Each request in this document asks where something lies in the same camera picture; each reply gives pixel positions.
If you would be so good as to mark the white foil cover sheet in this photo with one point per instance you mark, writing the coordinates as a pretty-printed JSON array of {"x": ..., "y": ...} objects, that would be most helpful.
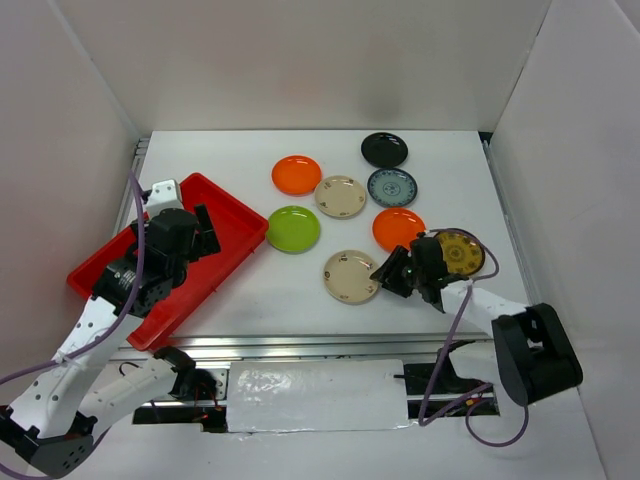
[{"x": 324, "y": 396}]

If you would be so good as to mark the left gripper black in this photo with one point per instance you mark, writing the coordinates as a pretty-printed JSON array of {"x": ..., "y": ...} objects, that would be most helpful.
[{"x": 207, "y": 240}]

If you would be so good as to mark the orange plate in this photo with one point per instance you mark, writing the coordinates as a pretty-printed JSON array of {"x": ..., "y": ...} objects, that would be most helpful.
[
  {"x": 296, "y": 175},
  {"x": 394, "y": 227}
]

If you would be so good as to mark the green plate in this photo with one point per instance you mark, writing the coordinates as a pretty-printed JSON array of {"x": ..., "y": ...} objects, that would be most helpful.
[{"x": 293, "y": 229}]

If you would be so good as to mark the red plastic bin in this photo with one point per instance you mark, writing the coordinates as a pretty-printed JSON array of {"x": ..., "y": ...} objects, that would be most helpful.
[{"x": 220, "y": 240}]

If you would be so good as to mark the black plate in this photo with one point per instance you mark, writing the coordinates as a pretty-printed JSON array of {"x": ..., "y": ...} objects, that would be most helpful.
[{"x": 384, "y": 150}]

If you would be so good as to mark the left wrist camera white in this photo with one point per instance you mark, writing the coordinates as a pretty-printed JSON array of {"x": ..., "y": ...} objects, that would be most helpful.
[{"x": 163, "y": 195}]

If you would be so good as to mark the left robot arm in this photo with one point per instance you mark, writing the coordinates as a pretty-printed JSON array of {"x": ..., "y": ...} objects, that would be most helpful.
[{"x": 59, "y": 420}]

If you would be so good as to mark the yellow brown patterned plate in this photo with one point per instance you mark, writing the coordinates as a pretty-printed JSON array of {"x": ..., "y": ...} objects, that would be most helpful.
[{"x": 461, "y": 252}]

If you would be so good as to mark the beige plate with motifs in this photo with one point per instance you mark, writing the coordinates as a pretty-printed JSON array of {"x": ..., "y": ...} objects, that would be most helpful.
[{"x": 340, "y": 197}]

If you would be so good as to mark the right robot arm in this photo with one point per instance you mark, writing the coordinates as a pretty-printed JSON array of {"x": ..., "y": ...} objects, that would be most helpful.
[{"x": 523, "y": 349}]

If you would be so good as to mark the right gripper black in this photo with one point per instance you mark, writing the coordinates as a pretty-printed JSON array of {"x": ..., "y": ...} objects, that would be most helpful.
[{"x": 388, "y": 272}]

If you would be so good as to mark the blue white patterned plate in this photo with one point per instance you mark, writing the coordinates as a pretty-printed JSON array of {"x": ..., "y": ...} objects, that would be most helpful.
[{"x": 392, "y": 187}]

